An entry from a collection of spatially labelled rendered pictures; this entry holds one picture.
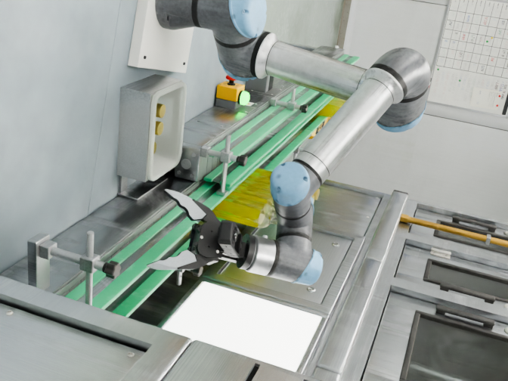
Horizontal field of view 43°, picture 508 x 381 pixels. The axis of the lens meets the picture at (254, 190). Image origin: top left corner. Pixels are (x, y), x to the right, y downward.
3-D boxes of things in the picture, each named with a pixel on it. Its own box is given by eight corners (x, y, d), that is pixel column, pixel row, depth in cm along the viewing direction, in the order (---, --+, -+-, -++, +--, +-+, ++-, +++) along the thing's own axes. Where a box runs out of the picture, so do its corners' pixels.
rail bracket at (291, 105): (267, 106, 224) (305, 114, 220) (270, 85, 221) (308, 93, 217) (271, 103, 227) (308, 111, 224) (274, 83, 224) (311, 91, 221)
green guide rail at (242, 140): (205, 155, 176) (233, 162, 173) (205, 152, 175) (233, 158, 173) (344, 56, 330) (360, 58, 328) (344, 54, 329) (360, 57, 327)
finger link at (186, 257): (147, 282, 126) (190, 263, 130) (154, 279, 121) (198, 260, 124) (141, 267, 126) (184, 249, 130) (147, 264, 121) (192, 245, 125)
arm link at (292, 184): (447, 38, 135) (299, 207, 120) (440, 72, 144) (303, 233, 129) (399, 15, 139) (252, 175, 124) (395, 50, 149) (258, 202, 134)
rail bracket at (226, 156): (196, 190, 175) (239, 201, 172) (201, 130, 168) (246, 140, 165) (200, 186, 178) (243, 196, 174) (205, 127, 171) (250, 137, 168)
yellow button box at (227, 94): (213, 105, 210) (234, 109, 208) (215, 82, 207) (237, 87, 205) (221, 100, 216) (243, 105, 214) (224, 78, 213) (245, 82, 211)
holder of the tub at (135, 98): (116, 195, 161) (144, 202, 159) (120, 87, 151) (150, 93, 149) (149, 173, 177) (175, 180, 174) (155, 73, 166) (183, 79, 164)
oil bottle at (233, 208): (194, 212, 179) (267, 231, 173) (196, 193, 177) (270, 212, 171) (202, 204, 184) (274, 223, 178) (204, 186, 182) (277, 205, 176)
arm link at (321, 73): (226, 2, 162) (438, 66, 145) (234, 43, 175) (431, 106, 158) (202, 36, 158) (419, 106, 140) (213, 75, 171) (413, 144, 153)
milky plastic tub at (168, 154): (118, 176, 159) (150, 184, 157) (122, 86, 150) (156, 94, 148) (151, 156, 174) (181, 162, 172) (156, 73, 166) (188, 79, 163)
